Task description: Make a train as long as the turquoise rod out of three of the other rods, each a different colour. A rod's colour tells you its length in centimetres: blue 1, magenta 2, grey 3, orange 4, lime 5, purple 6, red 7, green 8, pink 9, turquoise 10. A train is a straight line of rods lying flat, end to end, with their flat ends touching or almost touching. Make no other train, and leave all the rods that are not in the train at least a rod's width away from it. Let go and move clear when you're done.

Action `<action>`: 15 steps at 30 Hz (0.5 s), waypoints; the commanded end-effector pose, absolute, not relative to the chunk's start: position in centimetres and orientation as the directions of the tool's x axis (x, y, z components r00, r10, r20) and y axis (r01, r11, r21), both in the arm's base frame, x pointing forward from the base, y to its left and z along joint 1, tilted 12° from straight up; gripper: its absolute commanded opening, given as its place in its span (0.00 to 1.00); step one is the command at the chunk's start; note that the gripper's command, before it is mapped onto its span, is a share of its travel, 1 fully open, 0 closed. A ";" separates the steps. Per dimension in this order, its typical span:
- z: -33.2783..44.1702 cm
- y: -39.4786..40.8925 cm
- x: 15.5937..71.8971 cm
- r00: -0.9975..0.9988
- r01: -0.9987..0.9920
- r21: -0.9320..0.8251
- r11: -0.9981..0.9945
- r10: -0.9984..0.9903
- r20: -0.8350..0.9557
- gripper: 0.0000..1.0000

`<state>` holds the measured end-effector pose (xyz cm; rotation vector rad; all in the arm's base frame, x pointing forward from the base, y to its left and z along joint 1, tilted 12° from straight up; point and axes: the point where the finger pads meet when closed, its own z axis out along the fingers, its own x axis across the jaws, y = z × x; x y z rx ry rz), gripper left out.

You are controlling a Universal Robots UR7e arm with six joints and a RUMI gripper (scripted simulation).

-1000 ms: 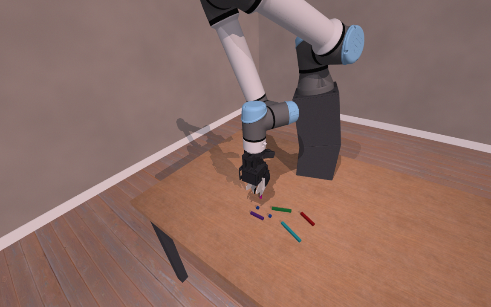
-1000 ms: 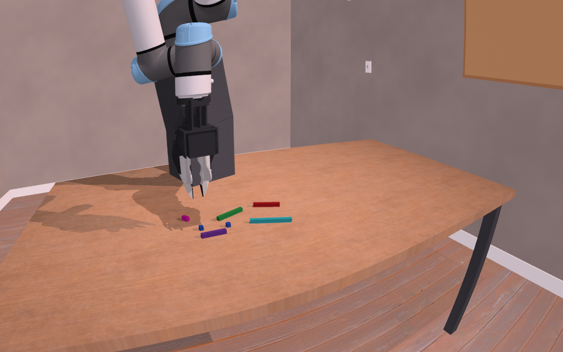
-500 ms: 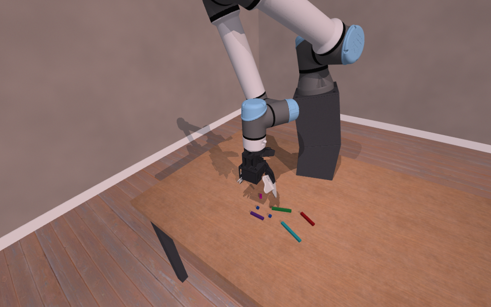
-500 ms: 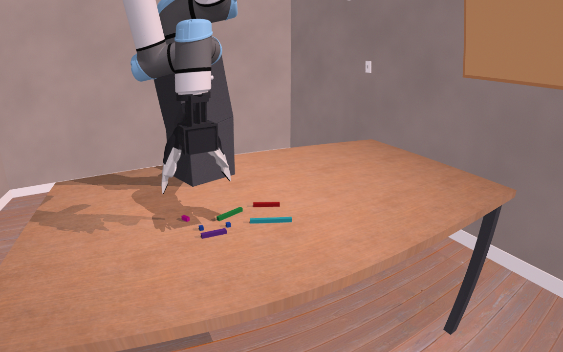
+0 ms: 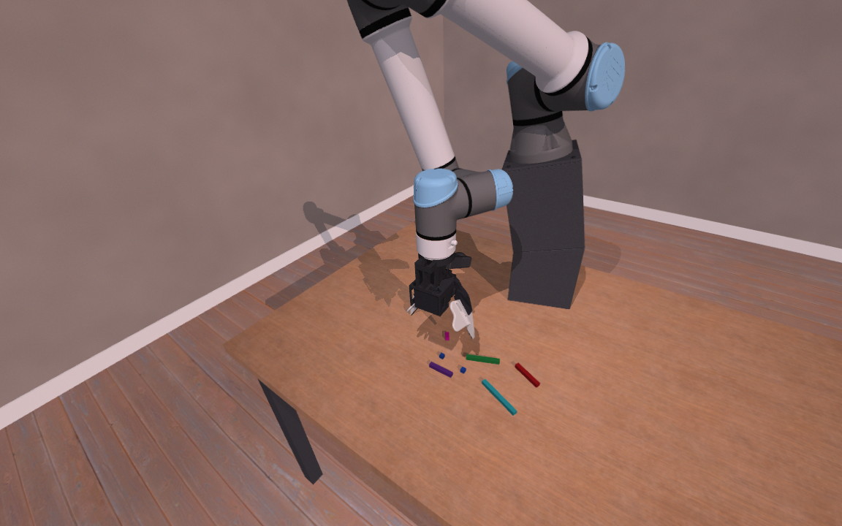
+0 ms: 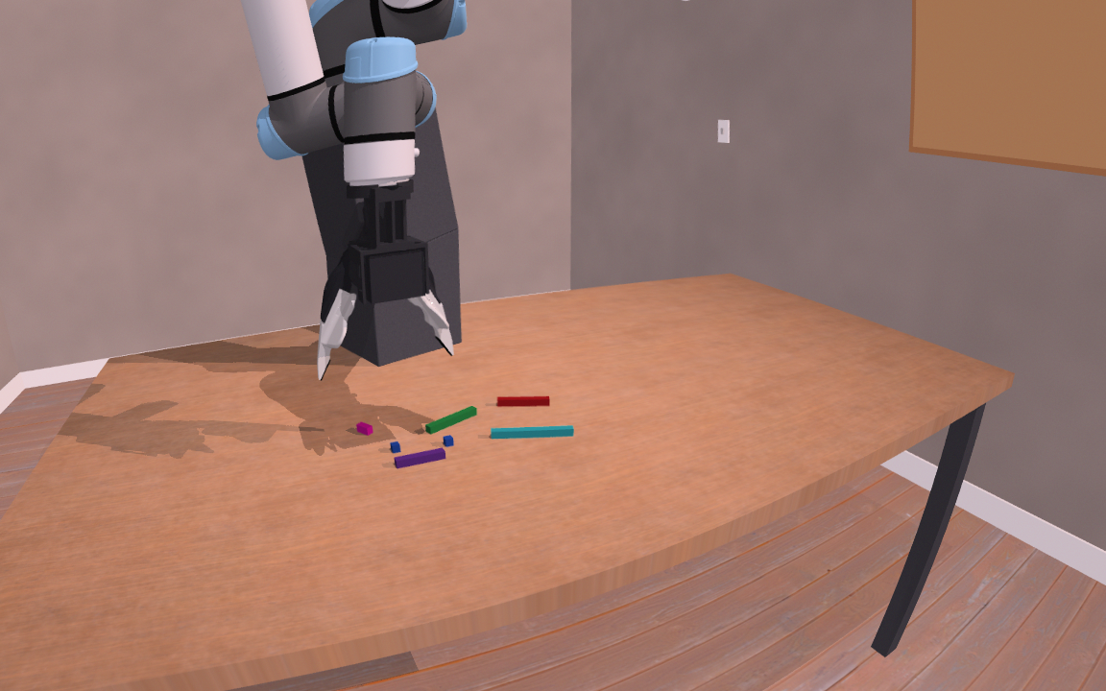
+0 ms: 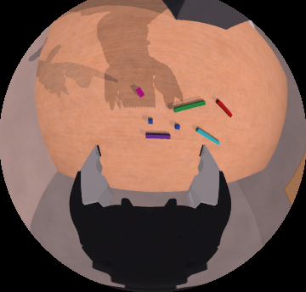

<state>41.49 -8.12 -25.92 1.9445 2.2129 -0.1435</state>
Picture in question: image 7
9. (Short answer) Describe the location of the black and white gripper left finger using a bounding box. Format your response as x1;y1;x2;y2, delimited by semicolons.
70;145;113;245

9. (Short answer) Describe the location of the small magenta block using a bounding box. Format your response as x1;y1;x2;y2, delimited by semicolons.
136;87;145;97

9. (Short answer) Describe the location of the purple rod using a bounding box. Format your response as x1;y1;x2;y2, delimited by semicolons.
145;133;171;139

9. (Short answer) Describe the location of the turquoise rod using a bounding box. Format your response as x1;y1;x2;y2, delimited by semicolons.
195;127;220;145

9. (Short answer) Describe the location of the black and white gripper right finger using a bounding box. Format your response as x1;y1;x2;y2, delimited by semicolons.
186;144;231;247

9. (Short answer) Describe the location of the green rod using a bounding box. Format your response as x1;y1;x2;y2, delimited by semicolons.
173;100;206;113

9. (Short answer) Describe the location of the red rod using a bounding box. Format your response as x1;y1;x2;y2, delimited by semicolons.
215;99;232;117

